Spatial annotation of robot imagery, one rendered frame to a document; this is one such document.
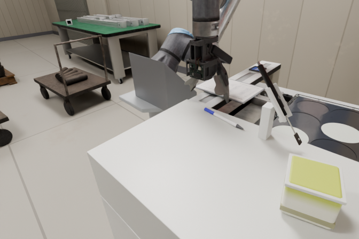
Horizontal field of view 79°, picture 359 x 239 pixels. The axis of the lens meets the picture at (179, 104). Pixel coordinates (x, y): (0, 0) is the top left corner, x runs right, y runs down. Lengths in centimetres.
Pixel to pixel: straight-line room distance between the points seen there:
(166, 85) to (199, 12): 37
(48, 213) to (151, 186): 147
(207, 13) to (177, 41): 46
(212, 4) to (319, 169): 44
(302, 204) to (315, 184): 4
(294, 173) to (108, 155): 37
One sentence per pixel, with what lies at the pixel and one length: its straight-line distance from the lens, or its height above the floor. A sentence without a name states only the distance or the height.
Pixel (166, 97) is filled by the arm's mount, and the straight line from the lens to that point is 91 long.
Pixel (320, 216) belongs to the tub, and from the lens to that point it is 41.
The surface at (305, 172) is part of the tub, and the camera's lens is 40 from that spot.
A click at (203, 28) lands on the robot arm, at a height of 119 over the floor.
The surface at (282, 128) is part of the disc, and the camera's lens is 74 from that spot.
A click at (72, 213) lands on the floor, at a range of 178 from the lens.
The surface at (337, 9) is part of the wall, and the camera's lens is 256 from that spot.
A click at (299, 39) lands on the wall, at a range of 268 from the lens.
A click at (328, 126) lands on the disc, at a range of 80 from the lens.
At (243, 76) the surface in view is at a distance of 96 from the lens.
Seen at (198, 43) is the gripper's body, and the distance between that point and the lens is 62.
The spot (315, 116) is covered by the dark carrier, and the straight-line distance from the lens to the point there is 84.
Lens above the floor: 129
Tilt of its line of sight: 28 degrees down
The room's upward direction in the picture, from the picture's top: 3 degrees counter-clockwise
